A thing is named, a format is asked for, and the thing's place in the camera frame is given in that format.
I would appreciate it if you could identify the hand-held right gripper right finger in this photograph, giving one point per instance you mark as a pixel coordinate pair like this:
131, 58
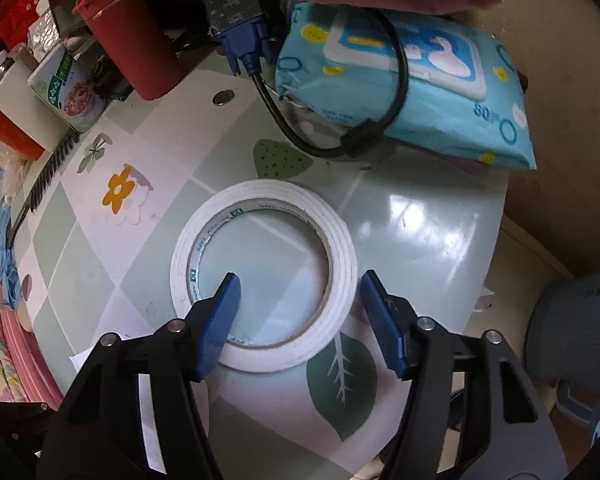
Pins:
380, 320

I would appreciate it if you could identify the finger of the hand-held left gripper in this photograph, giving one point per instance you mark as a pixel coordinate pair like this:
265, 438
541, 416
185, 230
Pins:
15, 420

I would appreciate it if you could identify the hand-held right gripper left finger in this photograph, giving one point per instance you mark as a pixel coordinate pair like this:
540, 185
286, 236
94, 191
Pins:
220, 320

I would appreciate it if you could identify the white tape roll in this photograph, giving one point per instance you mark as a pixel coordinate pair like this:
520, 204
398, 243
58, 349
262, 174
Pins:
330, 220

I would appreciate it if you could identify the blue trash bin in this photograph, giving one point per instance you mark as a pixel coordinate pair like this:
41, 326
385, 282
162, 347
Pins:
580, 320

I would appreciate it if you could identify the pink striped blanket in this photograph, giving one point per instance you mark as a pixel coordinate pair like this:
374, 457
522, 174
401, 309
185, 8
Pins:
5, 360

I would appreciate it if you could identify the blue wet wipes pack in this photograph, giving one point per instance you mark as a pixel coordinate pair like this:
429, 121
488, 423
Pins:
455, 110

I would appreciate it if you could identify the silver coin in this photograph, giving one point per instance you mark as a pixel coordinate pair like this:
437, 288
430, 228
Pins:
224, 97

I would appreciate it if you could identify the black comb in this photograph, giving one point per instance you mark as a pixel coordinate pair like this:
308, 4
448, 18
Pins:
55, 160

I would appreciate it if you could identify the orange cup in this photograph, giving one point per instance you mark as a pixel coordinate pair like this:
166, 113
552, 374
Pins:
15, 137

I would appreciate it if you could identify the white container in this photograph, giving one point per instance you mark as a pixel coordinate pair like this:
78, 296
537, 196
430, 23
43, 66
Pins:
22, 105

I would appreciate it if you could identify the red thermos cup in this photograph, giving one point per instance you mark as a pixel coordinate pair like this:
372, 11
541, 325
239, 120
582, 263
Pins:
130, 35

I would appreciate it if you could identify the grey adapter box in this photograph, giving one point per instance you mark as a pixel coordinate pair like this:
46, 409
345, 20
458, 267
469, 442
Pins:
227, 2

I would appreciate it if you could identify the black device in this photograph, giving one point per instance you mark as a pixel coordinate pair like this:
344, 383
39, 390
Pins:
180, 0

